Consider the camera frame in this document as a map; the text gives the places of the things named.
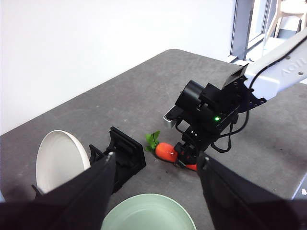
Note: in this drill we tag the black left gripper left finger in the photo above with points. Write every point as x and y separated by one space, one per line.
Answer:
72 203

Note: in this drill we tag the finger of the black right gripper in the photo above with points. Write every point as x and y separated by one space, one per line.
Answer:
182 162
181 146

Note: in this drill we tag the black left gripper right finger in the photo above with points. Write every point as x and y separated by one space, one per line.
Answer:
239 203

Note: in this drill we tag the orange toy carrot with leaves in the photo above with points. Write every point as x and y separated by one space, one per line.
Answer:
165 151

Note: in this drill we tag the light green plate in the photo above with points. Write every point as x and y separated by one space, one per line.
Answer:
148 213

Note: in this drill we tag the cream white plate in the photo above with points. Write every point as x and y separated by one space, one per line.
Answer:
60 158

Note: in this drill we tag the black plate rack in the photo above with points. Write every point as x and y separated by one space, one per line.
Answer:
129 153

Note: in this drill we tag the beige wooden stool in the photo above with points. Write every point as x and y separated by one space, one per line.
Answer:
291 12

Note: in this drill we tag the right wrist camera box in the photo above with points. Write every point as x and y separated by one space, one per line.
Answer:
170 119

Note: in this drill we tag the grey window frame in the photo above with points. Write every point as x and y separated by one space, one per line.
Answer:
241 28

